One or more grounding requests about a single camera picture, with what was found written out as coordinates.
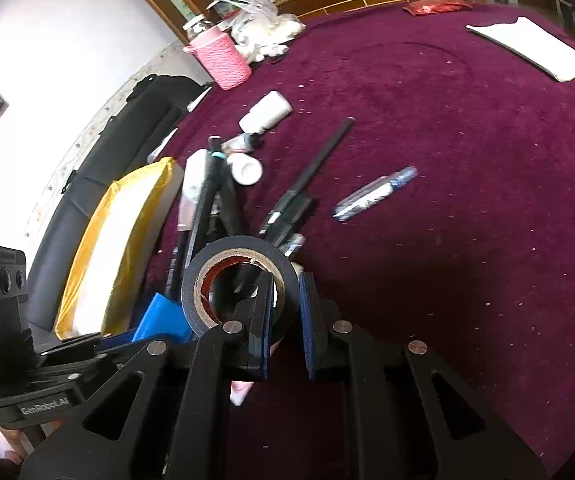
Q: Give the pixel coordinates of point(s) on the small dark-capped bottle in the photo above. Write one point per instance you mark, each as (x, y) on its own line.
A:
(240, 144)

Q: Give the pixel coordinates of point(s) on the pink woven basket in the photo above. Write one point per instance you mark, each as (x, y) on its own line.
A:
(220, 62)

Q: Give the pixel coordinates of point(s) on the white folded cloth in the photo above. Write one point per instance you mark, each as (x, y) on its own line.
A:
(532, 47)

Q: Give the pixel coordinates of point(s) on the short black stick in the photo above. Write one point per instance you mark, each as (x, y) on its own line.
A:
(230, 200)

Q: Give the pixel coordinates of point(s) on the white flat cloth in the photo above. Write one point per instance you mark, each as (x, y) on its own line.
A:
(193, 180)

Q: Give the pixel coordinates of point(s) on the long black stick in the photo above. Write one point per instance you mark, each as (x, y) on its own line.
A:
(206, 185)

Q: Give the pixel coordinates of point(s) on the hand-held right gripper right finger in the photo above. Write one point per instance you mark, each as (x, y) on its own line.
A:
(307, 332)

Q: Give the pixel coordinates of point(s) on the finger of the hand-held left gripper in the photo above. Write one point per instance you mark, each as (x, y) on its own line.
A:
(162, 317)

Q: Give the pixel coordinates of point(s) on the yellow storage box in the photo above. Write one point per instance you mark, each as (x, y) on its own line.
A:
(117, 240)

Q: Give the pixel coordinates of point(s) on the black bag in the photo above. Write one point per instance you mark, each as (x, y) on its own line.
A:
(132, 125)

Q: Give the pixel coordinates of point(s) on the red foil packet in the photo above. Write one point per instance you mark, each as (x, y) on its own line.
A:
(437, 7)

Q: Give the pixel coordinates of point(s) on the maroon tablecloth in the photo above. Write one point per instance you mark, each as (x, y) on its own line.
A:
(442, 260)

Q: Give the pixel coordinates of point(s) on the black tape roll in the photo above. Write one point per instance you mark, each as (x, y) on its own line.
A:
(232, 247)

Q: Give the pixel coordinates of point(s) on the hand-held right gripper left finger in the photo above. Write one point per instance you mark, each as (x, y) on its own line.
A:
(269, 340)

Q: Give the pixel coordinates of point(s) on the clear plastic bag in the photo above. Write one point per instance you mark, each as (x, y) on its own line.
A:
(262, 25)

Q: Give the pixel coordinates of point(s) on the black pen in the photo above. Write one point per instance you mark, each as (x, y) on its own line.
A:
(322, 152)

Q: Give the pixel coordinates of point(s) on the glass jar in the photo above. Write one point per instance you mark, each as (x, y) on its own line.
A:
(197, 27)

